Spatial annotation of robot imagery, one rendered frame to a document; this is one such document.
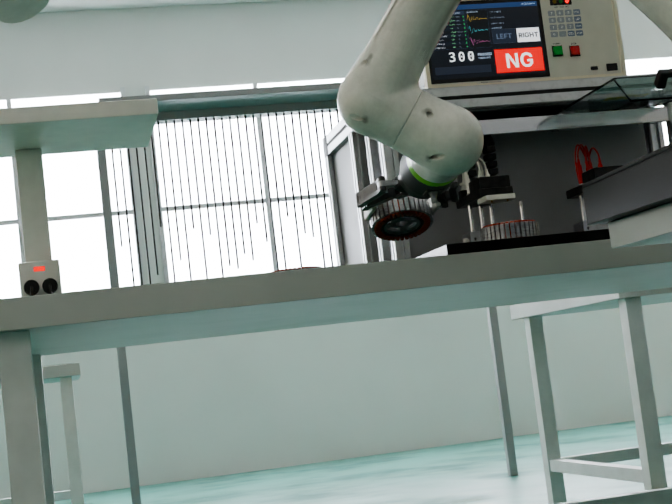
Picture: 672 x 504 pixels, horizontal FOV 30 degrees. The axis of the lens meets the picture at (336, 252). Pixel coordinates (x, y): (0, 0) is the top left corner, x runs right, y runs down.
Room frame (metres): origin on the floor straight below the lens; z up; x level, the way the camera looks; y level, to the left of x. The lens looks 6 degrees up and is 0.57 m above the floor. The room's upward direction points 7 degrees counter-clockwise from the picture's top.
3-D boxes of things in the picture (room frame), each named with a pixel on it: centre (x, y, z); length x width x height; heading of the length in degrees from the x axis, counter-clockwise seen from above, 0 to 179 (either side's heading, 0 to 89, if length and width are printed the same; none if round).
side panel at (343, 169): (2.72, -0.04, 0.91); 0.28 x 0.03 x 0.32; 13
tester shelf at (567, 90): (2.71, -0.38, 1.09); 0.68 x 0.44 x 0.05; 103
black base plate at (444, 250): (2.41, -0.45, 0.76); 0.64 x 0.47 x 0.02; 103
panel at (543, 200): (2.65, -0.39, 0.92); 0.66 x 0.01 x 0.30; 103
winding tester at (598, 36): (2.72, -0.39, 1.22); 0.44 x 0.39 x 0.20; 103
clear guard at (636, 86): (2.45, -0.65, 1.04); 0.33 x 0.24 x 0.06; 13
